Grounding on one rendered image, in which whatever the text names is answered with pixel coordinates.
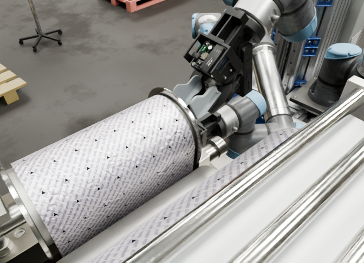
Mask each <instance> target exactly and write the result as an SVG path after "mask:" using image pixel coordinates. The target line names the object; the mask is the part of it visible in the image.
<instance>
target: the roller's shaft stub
mask: <svg viewBox="0 0 364 263"><path fill-rule="evenodd" d="M6 209H7V211H8V213H9V215H10V217H11V220H10V221H8V222H6V223H4V224H2V225H1V226H0V238H1V237H2V236H4V235H6V234H7V233H9V232H11V231H13V230H14V229H16V228H18V227H20V226H21V225H23V224H25V223H27V221H26V220H25V218H24V216H23V214H22V213H21V211H20V209H19V207H18V205H17V203H16V202H13V203H11V204H9V205H7V206H6Z"/></svg>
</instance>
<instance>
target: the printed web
mask: <svg viewBox="0 0 364 263"><path fill-rule="evenodd" d="M299 129H300V128H287V129H281V130H278V131H275V132H273V133H271V134H270V135H268V136H267V137H265V138H264V139H262V140H261V141H260V142H258V143H257V144H256V145H254V146H253V147H251V148H250V149H248V150H247V151H245V152H244V153H243V154H241V155H240V156H238V157H237V158H235V159H234V160H233V161H231V162H230V163H229V164H227V165H226V166H224V167H223V168H221V169H220V170H218V171H217V172H215V173H214V174H213V175H211V176H210V177H208V178H207V179H206V180H204V181H202V182H201V183H200V184H198V185H197V186H196V187H194V188H193V189H191V190H190V191H188V192H187V193H186V194H184V195H183V196H181V197H180V198H178V199H177V200H175V201H174V202H173V203H171V204H170V205H169V206H167V207H166V208H164V209H163V210H161V211H160V212H158V213H157V214H155V215H154V216H153V217H151V218H150V219H149V220H147V221H146V222H144V223H143V224H141V225H140V226H139V227H137V228H136V229H134V230H133V231H131V232H130V233H128V234H127V235H126V236H124V237H123V238H122V239H120V240H119V241H117V242H116V243H114V244H113V245H111V246H110V247H108V248H107V249H106V250H104V251H103V252H101V253H100V254H99V255H97V256H96V257H94V258H93V259H91V260H90V261H89V262H87V263H120V262H122V261H123V260H125V259H126V258H127V257H128V256H130V255H131V254H133V253H134V252H135V251H137V250H138V249H139V248H140V247H142V246H143V245H144V244H146V243H147V242H149V241H150V240H152V239H153V238H154V237H155V236H157V235H158V234H159V233H161V232H162V231H163V230H165V229H166V228H167V227H169V226H170V225H171V224H173V223H174V222H176V221H177V220H178V219H180V218H181V217H182V216H184V215H185V214H186V213H188V212H189V211H190V210H192V209H193V208H194V207H196V206H197V205H198V204H200V203H201V202H203V201H204V200H205V199H207V198H208V197H209V196H211V195H212V194H213V193H215V192H216V191H217V190H219V189H220V188H221V187H223V186H224V185H226V184H227V183H228V182H229V181H231V180H232V179H234V178H235V177H236V176H238V175H239V174H240V173H241V172H243V171H244V170H245V169H247V168H248V167H250V166H251V165H253V163H255V162H256V161H258V160H259V159H260V158H262V157H263V156H265V155H266V154H267V153H268V152H270V151H271V150H272V149H274V148H275V147H276V146H278V145H279V144H280V143H282V142H283V141H285V140H286V139H287V138H289V137H290V136H291V135H293V134H294V133H295V132H297V131H298V130H299ZM194 151H195V146H194V139H193V135H192V132H191V129H190V127H189V125H188V123H187V121H186V119H185V117H184V116H183V114H182V113H181V111H180V110H179V108H177V106H176V105H175V104H174V103H173V102H172V101H171V100H169V99H168V98H166V97H164V96H162V95H154V96H152V97H150V98H148V99H146V100H144V101H142V102H140V103H138V104H135V105H133V106H131V107H129V108H127V109H125V110H123V111H121V112H119V113H117V114H114V115H112V116H110V117H108V118H106V119H104V120H102V121H100V122H98V123H95V124H93V125H91V126H89V127H87V128H85V129H83V130H81V131H79V132H77V133H74V134H72V135H70V136H68V137H66V138H63V139H61V140H59V141H58V142H55V143H53V144H51V145H49V146H47V147H44V148H42V149H40V150H38V151H36V152H34V153H32V154H30V155H28V156H26V157H23V158H21V159H19V160H17V161H15V162H13V163H11V165H12V167H13V169H14V170H15V172H16V174H17V176H18V178H19V179H20V181H21V183H22V184H23V186H24V188H25V190H26V192H27V193H28V195H29V197H30V199H31V200H32V202H33V204H34V206H35V208H36V209H37V211H38V213H39V215H40V217H41V219H42V220H43V222H44V224H45V226H46V227H47V229H48V231H49V233H50V235H51V237H52V238H53V240H54V242H55V243H56V245H57V247H58V249H59V251H60V253H61V254H62V256H63V258H64V257H65V256H66V255H68V254H69V253H71V252H72V251H74V250H76V249H77V248H79V247H80V246H82V245H83V244H84V243H86V242H87V241H89V240H90V239H92V238H93V237H95V236H97V235H98V234H100V233H101V232H103V231H104V230H105V229H107V228H108V227H110V226H111V225H113V224H115V223H116V222H118V221H119V220H121V219H122V218H123V217H125V216H126V215H128V214H129V213H131V212H132V211H134V210H136V209H137V208H139V207H140V206H141V205H143V204H144V203H146V202H147V201H149V200H150V199H152V198H154V197H155V196H157V195H158V194H160V193H161V192H163V191H164V190H166V189H167V188H169V187H170V186H172V185H173V184H175V183H176V182H178V181H179V180H181V179H182V178H184V177H185V176H187V175H188V174H190V173H191V172H192V171H193V161H194Z"/></svg>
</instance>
